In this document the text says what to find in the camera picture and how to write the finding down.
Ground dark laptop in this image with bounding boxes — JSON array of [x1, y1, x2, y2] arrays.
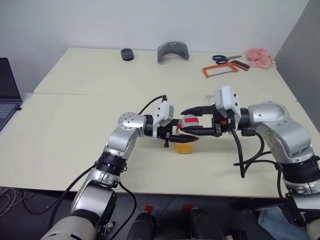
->
[[0, 57, 23, 132]]

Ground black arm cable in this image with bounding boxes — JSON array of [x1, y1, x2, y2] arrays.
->
[[229, 126, 288, 201], [48, 94, 168, 240]]

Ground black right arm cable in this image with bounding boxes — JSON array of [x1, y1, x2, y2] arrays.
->
[[229, 126, 288, 201]]

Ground grey curved plastic piece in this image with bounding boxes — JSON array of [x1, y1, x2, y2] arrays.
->
[[156, 41, 191, 64]]

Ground pink crumpled cloth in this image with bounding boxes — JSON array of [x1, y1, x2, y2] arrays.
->
[[247, 48, 278, 70]]

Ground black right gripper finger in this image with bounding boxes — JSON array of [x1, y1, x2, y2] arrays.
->
[[180, 105, 214, 117], [179, 126, 216, 136]]

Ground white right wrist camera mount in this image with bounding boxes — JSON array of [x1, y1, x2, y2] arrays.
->
[[214, 84, 242, 119]]

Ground blue handled scissors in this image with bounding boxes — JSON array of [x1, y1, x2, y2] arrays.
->
[[212, 54, 243, 64]]

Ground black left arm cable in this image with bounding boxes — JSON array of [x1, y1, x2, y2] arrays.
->
[[48, 94, 168, 240]]

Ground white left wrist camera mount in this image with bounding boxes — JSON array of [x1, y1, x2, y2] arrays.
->
[[152, 99, 175, 140]]

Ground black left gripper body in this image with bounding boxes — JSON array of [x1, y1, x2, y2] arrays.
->
[[158, 119, 180, 149]]

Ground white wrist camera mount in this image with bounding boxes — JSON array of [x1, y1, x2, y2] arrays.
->
[[152, 99, 175, 140], [214, 84, 242, 119]]

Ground clear bottle with orange drink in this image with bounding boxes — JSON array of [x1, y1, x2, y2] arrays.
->
[[172, 123, 199, 155]]

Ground white floor cables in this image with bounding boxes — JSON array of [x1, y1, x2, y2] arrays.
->
[[0, 187, 29, 216]]

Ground dark rounded shape red tab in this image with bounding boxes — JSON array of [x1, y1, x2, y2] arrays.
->
[[183, 204, 214, 240], [134, 205, 157, 240]]

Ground orange hacksaw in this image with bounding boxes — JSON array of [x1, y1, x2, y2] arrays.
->
[[202, 59, 251, 79]]

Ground blue fabric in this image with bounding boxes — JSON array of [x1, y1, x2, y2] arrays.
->
[[257, 206, 309, 240]]

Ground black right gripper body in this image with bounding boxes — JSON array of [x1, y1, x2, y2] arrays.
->
[[211, 105, 237, 138]]

